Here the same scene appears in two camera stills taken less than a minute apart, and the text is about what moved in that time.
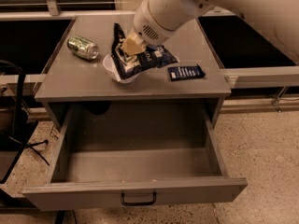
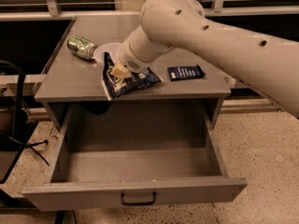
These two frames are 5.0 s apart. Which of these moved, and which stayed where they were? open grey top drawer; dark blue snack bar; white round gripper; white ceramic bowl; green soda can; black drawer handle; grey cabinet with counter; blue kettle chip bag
Moved: white round gripper; blue kettle chip bag; white ceramic bowl
Stayed: black drawer handle; green soda can; dark blue snack bar; open grey top drawer; grey cabinet with counter
